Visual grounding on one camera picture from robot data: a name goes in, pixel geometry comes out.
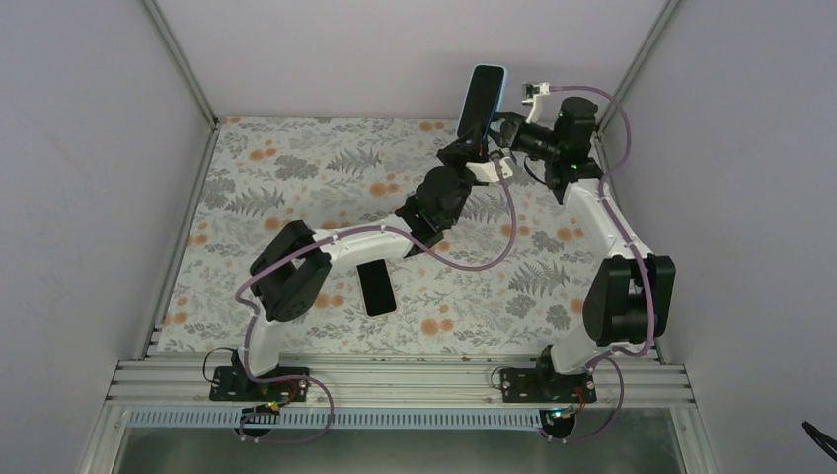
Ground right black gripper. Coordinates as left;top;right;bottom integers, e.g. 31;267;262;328
476;113;562;163

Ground light blue cased phone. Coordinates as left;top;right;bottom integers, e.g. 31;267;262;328
456;64;506;138

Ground black phone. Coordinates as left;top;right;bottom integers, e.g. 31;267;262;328
356;260;398;317

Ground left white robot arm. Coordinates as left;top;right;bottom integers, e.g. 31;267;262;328
234;123;498;400

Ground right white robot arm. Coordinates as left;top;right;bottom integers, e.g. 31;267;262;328
491;97;676;403

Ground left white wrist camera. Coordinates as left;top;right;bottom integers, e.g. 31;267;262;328
466;156;513;184

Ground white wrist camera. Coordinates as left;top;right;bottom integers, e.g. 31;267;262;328
466;156;513;184
521;82;552;123

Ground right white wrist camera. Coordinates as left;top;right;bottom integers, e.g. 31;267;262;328
521;82;552;123

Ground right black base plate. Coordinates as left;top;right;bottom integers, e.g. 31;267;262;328
499;367;597;404

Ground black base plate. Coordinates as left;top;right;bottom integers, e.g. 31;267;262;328
208;366;309;404
499;367;597;404

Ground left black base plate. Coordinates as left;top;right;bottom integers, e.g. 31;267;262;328
208;366;309;404

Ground aluminium rail frame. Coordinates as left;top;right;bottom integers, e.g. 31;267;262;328
106;352;696;409

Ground white slotted cable duct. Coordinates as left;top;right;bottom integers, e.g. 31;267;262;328
125;407;542;431

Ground black cable bottom right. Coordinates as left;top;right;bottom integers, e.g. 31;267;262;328
801;421;837;462

